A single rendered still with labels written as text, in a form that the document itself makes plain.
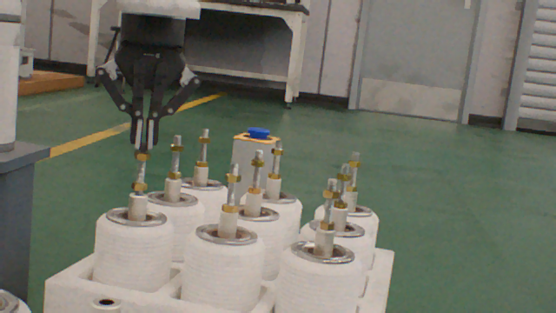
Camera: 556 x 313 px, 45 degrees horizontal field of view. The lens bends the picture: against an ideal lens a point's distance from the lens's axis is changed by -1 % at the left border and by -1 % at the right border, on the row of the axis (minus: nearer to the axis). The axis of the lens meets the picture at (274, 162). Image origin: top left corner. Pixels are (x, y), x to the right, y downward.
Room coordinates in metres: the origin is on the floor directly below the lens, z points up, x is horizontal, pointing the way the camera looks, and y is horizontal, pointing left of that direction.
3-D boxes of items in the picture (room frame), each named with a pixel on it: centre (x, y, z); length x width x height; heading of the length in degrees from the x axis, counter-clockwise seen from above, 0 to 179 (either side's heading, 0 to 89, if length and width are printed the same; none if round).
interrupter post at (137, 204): (0.81, 0.16, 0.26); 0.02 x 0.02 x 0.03
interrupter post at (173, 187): (0.93, 0.14, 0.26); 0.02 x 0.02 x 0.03
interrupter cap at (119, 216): (0.81, 0.16, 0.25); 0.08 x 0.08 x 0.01
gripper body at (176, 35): (0.81, 0.16, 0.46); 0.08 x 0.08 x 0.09
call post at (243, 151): (1.20, 0.04, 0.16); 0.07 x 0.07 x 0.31; 78
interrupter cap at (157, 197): (0.93, 0.14, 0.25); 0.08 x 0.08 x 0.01
